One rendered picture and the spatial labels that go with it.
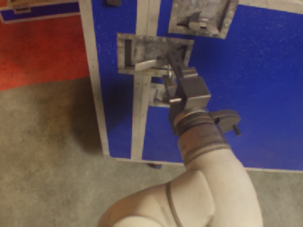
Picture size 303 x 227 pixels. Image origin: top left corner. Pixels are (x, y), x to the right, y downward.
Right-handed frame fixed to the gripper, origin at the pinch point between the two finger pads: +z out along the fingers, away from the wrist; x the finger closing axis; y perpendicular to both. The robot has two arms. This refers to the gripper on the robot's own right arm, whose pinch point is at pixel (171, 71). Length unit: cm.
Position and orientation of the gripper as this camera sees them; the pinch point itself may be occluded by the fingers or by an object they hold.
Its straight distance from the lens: 57.9
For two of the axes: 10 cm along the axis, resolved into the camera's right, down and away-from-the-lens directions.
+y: -9.6, 1.4, -2.3
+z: -2.5, -8.0, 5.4
